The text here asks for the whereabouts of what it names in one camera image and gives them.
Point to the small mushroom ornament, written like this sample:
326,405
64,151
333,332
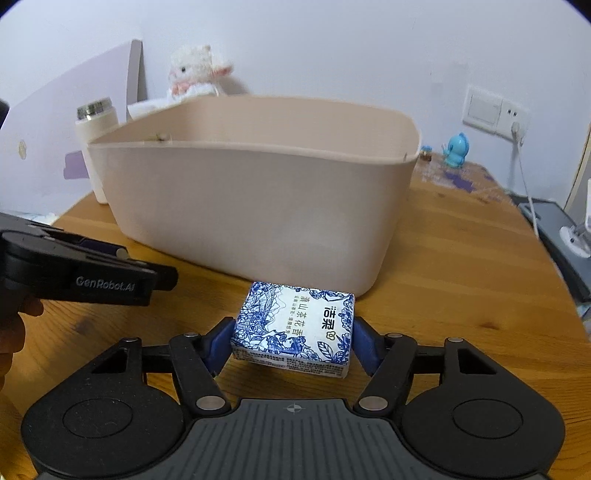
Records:
426,153

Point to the beige plastic storage basket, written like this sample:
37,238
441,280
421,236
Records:
297,191

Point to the white plush lamb toy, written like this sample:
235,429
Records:
196,71

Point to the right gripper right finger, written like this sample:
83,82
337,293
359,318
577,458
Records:
455,409

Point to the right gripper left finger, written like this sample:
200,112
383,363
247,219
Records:
129,407

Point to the lilac headboard panel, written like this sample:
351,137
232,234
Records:
42,169

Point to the person left hand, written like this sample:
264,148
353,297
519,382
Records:
13,334

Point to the blue figurine toy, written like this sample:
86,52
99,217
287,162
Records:
456,151

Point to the grey device with stand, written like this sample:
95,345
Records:
567,243

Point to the blue white tissue pack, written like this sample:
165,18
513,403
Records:
299,329

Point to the gold tissue box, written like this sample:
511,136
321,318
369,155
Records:
143,108

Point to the white wall switch socket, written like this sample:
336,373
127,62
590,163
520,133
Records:
495,114

